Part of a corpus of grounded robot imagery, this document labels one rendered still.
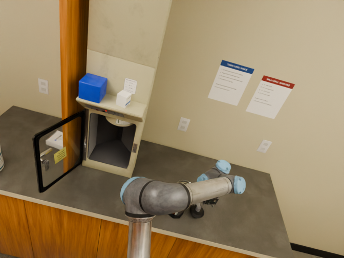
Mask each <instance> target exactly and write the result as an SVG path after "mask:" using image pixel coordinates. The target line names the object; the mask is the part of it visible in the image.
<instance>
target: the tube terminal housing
mask: <svg viewBox="0 0 344 258"><path fill-rule="evenodd" d="M157 66H158V63H157V65H156V67H155V68H152V67H149V66H145V65H143V64H139V63H135V62H132V61H128V60H125V59H121V58H118V57H114V56H110V55H107V54H103V53H100V52H96V51H93V50H89V49H87V69H86V73H90V74H94V75H97V76H101V77H105V78H107V86H106V94H109V95H113V96H117V94H118V93H119V92H121V91H122V90H123V87H124V80H125V77H126V78H129V79H133V80H136V81H138V82H137V87H136V93H135V95H133V94H132V95H131V101H135V102H138V103H143V104H146V105H147V107H146V111H145V116H144V120H143V122H139V121H135V120H131V119H127V118H123V117H120V116H116V115H112V114H108V113H105V112H101V111H97V110H94V109H90V108H87V107H84V108H86V109H89V122H90V113H96V114H100V115H104V116H108V117H111V118H115V119H119V120H122V121H126V122H130V123H133V124H135V125H136V132H135V137H134V143H135V144H137V150H136V153H133V152H131V157H130V162H129V166H128V167H127V169H125V168H121V167H117V166H113V165H109V164H105V163H101V162H97V161H93V160H90V159H88V141H87V159H86V161H85V160H83V161H82V166H86V167H90V168H94V169H98V170H102V171H106V172H108V173H113V174H117V175H121V176H125V177H128V178H131V176H132V173H133V170H134V167H135V163H136V159H137V154H138V150H139V145H140V141H141V136H142V132H143V127H144V123H145V119H146V114H147V109H148V105H149V100H150V97H151V93H152V88H153V84H154V80H155V75H156V70H157ZM88 139H89V123H88ZM134 143H133V146H134ZM132 151H133V147H132Z"/></svg>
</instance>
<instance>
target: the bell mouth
mask: <svg viewBox="0 0 344 258"><path fill-rule="evenodd" d="M106 119H107V121H108V122H110V123H111V124H113V125H116V126H130V125H132V124H133V123H130V122H126V121H122V120H119V119H115V118H111V117H108V116H106Z"/></svg>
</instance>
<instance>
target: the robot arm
mask: <svg viewBox="0 0 344 258"><path fill-rule="evenodd" d="M230 169H231V166H230V164H229V163H228V162H227V161H225V160H219V161H218V162H217V163H216V165H215V167H213V168H211V169H210V170H208V171H207V172H205V173H204V174H201V176H199V177H198V178H197V182H195V183H190V184H183V183H165V182H161V181H156V180H152V179H148V178H145V177H132V178H130V179H128V180H127V181H126V182H125V183H124V185H123V187H122V189H121V193H120V197H121V201H122V202H123V203H124V204H125V215H126V216H127V217H128V219H129V223H128V242H127V258H150V255H151V233H152V219H153V218H154V217H155V216H161V215H166V214H171V213H175V212H180V211H183V210H186V209H188V208H189V206H190V205H192V204H194V205H197V207H200V202H203V204H207V205H210V204H211V205H212V207H213V204H215V205H216V203H217V201H218V200H219V198H218V197H219V196H223V195H226V194H230V193H235V194H242V193H243V192H244V190H245V187H246V182H245V180H244V178H243V177H239V176H233V175H228V174H229V171H230Z"/></svg>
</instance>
